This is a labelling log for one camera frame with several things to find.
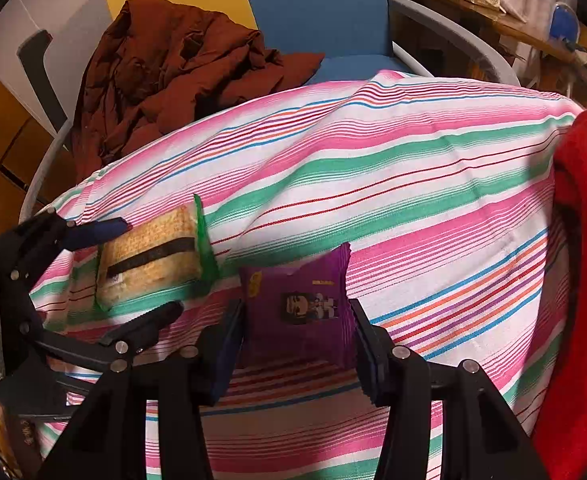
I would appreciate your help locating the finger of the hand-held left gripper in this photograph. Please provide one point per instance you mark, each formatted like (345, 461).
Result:
(98, 232)
(148, 320)

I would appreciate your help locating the grey yellow blue chair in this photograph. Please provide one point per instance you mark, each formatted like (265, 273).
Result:
(313, 5)

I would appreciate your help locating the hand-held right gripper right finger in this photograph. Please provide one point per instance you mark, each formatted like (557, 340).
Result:
(368, 360)

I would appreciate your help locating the maroon tin container gold inside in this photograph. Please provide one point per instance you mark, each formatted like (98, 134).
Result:
(23, 440)

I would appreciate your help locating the wooden panel cabinet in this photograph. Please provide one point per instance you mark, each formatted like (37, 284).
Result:
(3, 110)

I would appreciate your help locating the black chair post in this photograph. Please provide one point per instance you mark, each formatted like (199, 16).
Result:
(43, 80)

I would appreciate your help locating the red cloth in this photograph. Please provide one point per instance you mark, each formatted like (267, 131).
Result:
(583, 260)

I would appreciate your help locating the purple snack packet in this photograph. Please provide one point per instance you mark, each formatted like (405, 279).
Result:
(293, 305)

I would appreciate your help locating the maroon puffer jacket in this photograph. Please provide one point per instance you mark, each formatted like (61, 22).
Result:
(173, 75)

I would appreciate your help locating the wooden shelf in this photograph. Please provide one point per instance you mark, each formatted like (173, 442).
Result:
(473, 12)

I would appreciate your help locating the pink green striped tablecloth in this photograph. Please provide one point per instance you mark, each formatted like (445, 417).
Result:
(373, 185)

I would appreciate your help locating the green cracker packet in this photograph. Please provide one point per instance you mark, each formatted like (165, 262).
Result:
(148, 255)

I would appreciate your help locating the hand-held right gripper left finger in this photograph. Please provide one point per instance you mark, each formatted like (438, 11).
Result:
(228, 355)

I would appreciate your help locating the blue round plastic object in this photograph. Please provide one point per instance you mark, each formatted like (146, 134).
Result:
(564, 22)

